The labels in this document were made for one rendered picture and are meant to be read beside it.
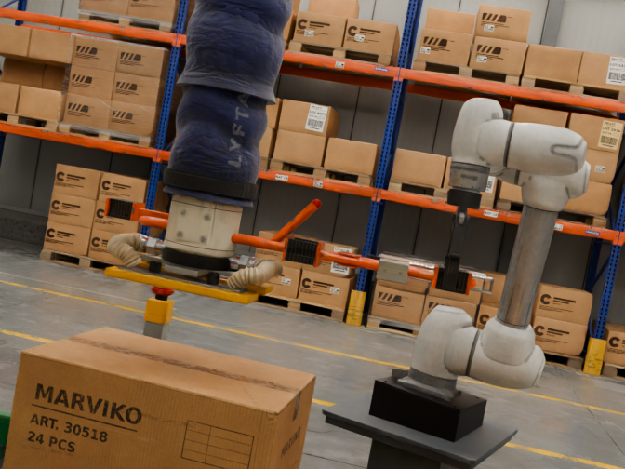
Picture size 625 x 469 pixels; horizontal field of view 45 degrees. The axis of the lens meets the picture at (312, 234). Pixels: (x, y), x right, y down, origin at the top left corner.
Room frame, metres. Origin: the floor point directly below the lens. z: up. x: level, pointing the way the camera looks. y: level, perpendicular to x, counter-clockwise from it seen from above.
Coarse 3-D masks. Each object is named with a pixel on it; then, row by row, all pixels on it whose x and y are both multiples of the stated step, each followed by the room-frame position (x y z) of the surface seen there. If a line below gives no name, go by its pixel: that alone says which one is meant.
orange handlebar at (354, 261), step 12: (144, 216) 1.83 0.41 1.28; (156, 216) 2.10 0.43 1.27; (240, 240) 1.79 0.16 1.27; (252, 240) 1.78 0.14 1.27; (264, 240) 1.78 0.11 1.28; (324, 252) 1.76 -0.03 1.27; (336, 252) 1.80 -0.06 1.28; (348, 252) 1.80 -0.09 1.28; (348, 264) 1.76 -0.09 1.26; (360, 264) 1.75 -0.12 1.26; (372, 264) 1.75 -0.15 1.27; (420, 276) 1.73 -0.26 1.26; (432, 276) 1.73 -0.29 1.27
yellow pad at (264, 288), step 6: (138, 264) 1.89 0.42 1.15; (144, 264) 1.89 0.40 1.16; (162, 264) 1.90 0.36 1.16; (162, 270) 1.89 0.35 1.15; (234, 270) 1.90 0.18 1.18; (222, 276) 1.88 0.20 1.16; (222, 282) 1.87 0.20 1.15; (252, 288) 1.86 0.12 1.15; (258, 288) 1.86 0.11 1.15; (264, 288) 1.85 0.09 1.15; (270, 288) 1.91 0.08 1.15; (264, 294) 1.85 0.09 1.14
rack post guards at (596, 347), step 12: (360, 300) 8.75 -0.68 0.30; (348, 312) 8.78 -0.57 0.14; (360, 312) 8.75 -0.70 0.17; (360, 324) 8.78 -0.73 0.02; (588, 348) 8.40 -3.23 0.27; (600, 348) 8.33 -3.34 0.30; (588, 360) 8.35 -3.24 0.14; (600, 360) 8.33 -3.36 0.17; (588, 372) 8.34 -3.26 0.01; (600, 372) 8.35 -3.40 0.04
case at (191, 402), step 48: (96, 336) 1.92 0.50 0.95; (144, 336) 2.02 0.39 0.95; (48, 384) 1.65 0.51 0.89; (96, 384) 1.63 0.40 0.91; (144, 384) 1.61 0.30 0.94; (192, 384) 1.64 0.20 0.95; (240, 384) 1.71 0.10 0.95; (288, 384) 1.79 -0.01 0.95; (48, 432) 1.65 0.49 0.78; (96, 432) 1.63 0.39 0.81; (144, 432) 1.60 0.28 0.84; (192, 432) 1.58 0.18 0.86; (240, 432) 1.56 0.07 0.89; (288, 432) 1.70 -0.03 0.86
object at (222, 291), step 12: (156, 264) 1.73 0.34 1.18; (120, 276) 1.70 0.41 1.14; (132, 276) 1.70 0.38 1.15; (144, 276) 1.70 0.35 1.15; (156, 276) 1.71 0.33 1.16; (168, 276) 1.70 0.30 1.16; (180, 276) 1.74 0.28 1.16; (216, 276) 1.71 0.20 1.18; (168, 288) 1.69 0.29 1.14; (180, 288) 1.68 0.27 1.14; (192, 288) 1.68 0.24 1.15; (204, 288) 1.68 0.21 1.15; (216, 288) 1.69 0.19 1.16; (228, 288) 1.69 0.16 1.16; (228, 300) 1.67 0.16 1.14; (240, 300) 1.67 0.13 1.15; (252, 300) 1.70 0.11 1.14
